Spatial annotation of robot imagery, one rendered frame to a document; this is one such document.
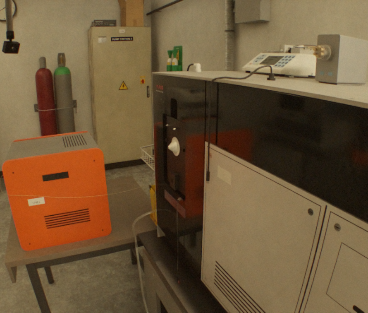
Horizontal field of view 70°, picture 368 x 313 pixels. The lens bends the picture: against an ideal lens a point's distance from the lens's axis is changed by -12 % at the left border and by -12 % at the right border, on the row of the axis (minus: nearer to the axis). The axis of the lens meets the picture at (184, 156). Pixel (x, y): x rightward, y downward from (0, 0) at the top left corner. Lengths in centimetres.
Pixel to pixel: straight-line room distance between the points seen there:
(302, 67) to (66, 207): 108
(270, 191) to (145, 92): 362
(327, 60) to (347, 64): 6
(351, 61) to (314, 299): 57
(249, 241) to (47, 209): 90
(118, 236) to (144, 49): 307
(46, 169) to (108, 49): 288
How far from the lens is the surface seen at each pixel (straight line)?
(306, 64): 104
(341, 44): 79
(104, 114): 401
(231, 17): 259
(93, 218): 137
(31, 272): 147
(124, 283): 221
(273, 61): 107
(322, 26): 195
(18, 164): 126
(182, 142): 93
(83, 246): 138
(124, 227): 148
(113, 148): 413
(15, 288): 240
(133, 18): 411
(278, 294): 67
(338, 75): 79
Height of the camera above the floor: 148
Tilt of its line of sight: 18 degrees down
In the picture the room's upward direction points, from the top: straight up
